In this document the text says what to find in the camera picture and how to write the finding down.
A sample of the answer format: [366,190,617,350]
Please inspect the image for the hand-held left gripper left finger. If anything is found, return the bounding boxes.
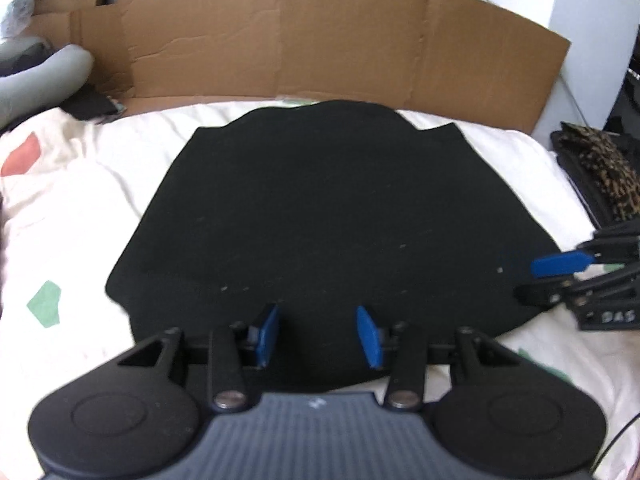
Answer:
[117,304,280,412]

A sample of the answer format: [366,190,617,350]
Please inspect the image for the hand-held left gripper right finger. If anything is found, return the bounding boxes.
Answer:
[356,305,523,412]

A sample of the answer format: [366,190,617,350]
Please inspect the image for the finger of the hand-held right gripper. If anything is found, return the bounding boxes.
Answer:
[516,265,640,307]
[531,222,640,278]

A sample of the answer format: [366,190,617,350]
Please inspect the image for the black drawstring shorts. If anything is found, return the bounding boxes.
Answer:
[105,100,563,393]

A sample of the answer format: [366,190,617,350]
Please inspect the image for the leopard print garment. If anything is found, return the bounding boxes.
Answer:
[560,121,640,223]

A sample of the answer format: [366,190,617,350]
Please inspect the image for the cream bear print blanket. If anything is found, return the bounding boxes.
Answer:
[0,97,640,480]

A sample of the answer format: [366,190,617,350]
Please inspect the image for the small black cloth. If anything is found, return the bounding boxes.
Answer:
[60,94,123,122]

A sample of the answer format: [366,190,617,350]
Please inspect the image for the long folded cardboard sheet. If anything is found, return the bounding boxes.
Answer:
[30,0,572,135]

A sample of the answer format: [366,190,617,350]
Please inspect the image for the grey neck pillow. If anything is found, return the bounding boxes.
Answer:
[0,37,96,133]

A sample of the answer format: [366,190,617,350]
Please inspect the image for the pale blue cloth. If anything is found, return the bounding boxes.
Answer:
[0,0,46,41]

